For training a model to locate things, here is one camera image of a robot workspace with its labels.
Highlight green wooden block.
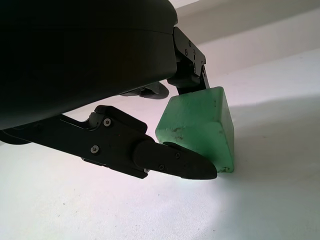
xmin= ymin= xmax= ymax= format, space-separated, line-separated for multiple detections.
xmin=154 ymin=86 xmax=236 ymax=174

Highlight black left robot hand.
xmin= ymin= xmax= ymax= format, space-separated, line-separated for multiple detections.
xmin=0 ymin=0 xmax=218 ymax=181

